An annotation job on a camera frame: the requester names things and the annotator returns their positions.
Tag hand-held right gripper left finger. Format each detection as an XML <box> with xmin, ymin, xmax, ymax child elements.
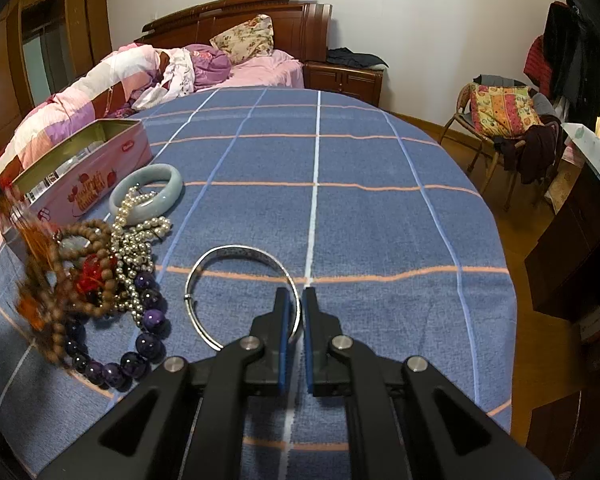
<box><xmin>37</xmin><ymin>287</ymin><xmax>290</xmax><ymax>480</ymax></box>

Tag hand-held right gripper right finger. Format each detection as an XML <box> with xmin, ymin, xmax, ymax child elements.
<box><xmin>302</xmin><ymin>287</ymin><xmax>556</xmax><ymax>480</ymax></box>

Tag silver bangle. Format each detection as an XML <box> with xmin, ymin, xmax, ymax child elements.
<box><xmin>185</xmin><ymin>244</ymin><xmax>301</xmax><ymax>352</ymax></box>

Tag purple bead bracelet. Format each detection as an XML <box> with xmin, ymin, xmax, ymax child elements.
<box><xmin>62</xmin><ymin>270</ymin><xmax>173</xmax><ymax>393</ymax></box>

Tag pearl necklace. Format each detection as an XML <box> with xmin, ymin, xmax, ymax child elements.
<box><xmin>111</xmin><ymin>186</ymin><xmax>173</xmax><ymax>313</ymax></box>

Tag pale jade bangle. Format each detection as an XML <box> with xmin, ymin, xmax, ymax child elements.
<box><xmin>109</xmin><ymin>164</ymin><xmax>184</xmax><ymax>221</ymax></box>

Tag pink tin box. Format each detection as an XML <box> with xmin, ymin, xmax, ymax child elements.
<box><xmin>0</xmin><ymin>119</ymin><xmax>153</xmax><ymax>261</ymax></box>

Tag red knot charm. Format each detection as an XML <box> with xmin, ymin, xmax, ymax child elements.
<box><xmin>77</xmin><ymin>255</ymin><xmax>118</xmax><ymax>293</ymax></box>

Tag wooden nightstand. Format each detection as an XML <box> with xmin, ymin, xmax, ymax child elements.
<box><xmin>302</xmin><ymin>60</ymin><xmax>384</xmax><ymax>108</ymax></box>

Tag dark wooden cabinet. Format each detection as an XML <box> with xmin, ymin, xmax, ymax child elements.
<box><xmin>524</xmin><ymin>160</ymin><xmax>600</xmax><ymax>321</ymax></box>

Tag purple garment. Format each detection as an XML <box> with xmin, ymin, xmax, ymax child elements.
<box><xmin>182</xmin><ymin>43</ymin><xmax>233</xmax><ymax>92</ymax></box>

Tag white floral cloth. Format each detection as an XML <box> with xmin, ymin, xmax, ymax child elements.
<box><xmin>130</xmin><ymin>50</ymin><xmax>196</xmax><ymax>111</ymax></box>

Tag rattan chair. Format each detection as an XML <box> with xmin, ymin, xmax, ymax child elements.
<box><xmin>439</xmin><ymin>77</ymin><xmax>566</xmax><ymax>211</ymax></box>

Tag dark folded clothes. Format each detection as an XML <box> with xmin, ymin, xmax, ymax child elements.
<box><xmin>326</xmin><ymin>47</ymin><xmax>388</xmax><ymax>70</ymax></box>

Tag dark brown garment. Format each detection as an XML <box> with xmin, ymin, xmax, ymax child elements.
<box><xmin>494</xmin><ymin>125</ymin><xmax>563</xmax><ymax>185</ymax></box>

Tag floral pillow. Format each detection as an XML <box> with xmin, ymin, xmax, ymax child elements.
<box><xmin>210</xmin><ymin>14</ymin><xmax>276</xmax><ymax>66</ymax></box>

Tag colourful patterned cushion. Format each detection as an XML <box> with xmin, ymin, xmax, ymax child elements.
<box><xmin>469</xmin><ymin>82</ymin><xmax>543</xmax><ymax>138</ymax></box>

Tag pink patchwork quilt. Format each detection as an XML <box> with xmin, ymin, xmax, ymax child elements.
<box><xmin>0</xmin><ymin>44</ymin><xmax>173</xmax><ymax>196</ymax></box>

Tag wooden bed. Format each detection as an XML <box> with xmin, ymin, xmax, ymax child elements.
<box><xmin>0</xmin><ymin>0</ymin><xmax>333</xmax><ymax>261</ymax></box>

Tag grey garment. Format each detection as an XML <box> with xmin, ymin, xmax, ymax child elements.
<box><xmin>472</xmin><ymin>74</ymin><xmax>553</xmax><ymax>116</ymax></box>

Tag white paper sheet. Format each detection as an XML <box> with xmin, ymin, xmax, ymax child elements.
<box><xmin>560</xmin><ymin>122</ymin><xmax>600</xmax><ymax>188</ymax></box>

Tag red hanging garment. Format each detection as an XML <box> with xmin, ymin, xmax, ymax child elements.
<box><xmin>524</xmin><ymin>35</ymin><xmax>551</xmax><ymax>93</ymax></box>

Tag wooden wardrobe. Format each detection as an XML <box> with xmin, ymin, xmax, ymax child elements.
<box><xmin>0</xmin><ymin>0</ymin><xmax>113</xmax><ymax>161</ymax></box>

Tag black hanging coat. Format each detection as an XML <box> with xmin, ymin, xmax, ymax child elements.
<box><xmin>542</xmin><ymin>0</ymin><xmax>600</xmax><ymax>116</ymax></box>

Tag wooden bead bracelet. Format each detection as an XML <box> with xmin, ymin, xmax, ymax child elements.
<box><xmin>17</xmin><ymin>220</ymin><xmax>118</xmax><ymax>363</ymax></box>

